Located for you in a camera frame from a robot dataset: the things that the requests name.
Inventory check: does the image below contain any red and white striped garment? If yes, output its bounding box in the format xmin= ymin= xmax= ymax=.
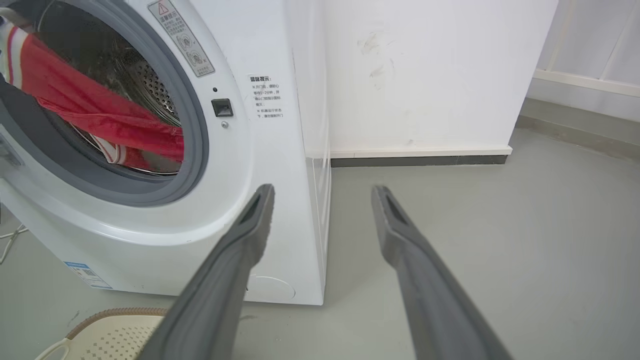
xmin=0 ymin=22 xmax=185 ymax=171

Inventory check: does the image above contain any white cable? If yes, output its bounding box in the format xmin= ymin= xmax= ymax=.
xmin=0 ymin=223 xmax=29 ymax=265

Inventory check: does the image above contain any white front-load washing machine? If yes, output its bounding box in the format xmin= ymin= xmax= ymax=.
xmin=0 ymin=0 xmax=332 ymax=306

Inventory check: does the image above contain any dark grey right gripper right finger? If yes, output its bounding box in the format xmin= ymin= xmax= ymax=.
xmin=371 ymin=185 xmax=514 ymax=360

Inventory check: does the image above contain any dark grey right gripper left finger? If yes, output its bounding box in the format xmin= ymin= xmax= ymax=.
xmin=137 ymin=183 xmax=276 ymax=360

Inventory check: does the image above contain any cream perforated laundry basket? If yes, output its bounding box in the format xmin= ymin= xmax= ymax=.
xmin=34 ymin=307 xmax=169 ymax=360

